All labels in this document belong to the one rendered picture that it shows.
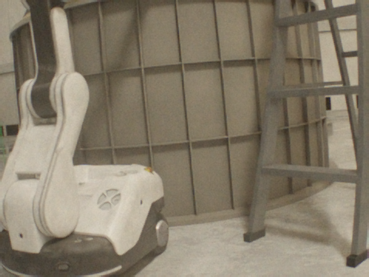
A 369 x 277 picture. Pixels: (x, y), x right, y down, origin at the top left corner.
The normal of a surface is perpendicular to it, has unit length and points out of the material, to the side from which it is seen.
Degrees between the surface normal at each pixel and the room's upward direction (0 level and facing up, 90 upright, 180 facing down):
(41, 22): 97
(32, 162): 50
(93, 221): 38
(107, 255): 89
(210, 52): 90
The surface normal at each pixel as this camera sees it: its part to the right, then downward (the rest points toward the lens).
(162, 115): -0.01, 0.09
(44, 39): -0.37, 0.23
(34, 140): -0.35, -0.55
